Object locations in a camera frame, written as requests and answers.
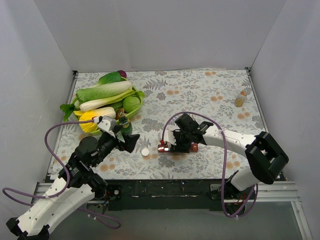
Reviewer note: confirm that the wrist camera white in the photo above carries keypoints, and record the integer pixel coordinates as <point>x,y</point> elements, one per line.
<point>167,137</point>
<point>106,124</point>

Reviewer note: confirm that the green leafy top vegetable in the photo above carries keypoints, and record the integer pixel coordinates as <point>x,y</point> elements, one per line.
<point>112,77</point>

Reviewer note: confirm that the purple onion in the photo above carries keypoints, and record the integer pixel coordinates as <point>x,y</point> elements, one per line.
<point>122,73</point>

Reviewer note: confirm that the yellow napa cabbage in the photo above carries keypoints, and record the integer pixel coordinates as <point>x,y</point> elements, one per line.
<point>90,114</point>

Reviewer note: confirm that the large green bok choy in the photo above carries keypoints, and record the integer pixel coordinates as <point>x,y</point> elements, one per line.
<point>103,91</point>

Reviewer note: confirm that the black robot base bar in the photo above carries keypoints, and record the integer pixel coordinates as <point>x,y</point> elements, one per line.
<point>160,194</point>

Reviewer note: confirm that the white stem bok choy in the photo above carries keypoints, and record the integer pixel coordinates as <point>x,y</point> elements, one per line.
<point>94,104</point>

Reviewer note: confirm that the green plastic basket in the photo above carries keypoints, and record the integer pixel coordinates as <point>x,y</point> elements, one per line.
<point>75,106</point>

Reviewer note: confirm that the green round cabbage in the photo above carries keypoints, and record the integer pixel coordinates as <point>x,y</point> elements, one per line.
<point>131,103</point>

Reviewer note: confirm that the white bottle cap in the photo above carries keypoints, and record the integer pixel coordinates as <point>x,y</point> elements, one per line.
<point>145,152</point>

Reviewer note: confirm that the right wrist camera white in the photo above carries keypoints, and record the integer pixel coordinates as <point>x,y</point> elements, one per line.
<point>167,137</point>

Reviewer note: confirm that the floral tablecloth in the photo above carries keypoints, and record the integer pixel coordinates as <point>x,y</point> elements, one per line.
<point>207,93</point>

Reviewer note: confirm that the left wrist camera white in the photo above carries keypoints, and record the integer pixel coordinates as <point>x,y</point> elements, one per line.
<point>106,124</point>

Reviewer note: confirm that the small green glass bottle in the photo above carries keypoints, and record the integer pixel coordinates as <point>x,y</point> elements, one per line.
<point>124,122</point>

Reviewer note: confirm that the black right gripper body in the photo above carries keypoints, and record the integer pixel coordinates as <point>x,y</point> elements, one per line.
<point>176,141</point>

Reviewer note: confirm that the red weekly pill organizer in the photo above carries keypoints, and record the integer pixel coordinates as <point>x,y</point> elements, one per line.
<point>180,148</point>

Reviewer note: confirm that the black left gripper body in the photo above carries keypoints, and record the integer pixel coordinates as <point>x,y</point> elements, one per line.
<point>121,141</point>

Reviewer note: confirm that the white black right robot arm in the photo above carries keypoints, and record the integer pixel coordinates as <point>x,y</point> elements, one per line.
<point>266,159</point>

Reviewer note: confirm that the clear glass pill jar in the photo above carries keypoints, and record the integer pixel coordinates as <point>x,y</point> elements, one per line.
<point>241,98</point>

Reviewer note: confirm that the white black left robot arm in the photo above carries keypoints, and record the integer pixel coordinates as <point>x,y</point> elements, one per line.
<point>75,185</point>

